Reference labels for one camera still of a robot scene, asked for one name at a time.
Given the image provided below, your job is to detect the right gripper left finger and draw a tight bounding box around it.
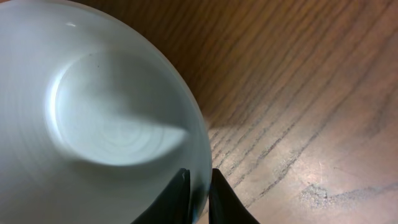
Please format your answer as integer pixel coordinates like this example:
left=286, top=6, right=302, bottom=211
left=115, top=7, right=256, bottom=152
left=132, top=169, right=190, bottom=224

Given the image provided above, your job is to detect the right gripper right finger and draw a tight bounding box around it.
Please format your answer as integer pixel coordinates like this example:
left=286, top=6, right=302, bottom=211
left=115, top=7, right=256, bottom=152
left=208, top=168, right=259, bottom=224

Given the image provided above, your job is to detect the grey bowl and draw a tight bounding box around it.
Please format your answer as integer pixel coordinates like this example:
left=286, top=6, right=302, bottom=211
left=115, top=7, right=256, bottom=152
left=1, top=1, right=211, bottom=223

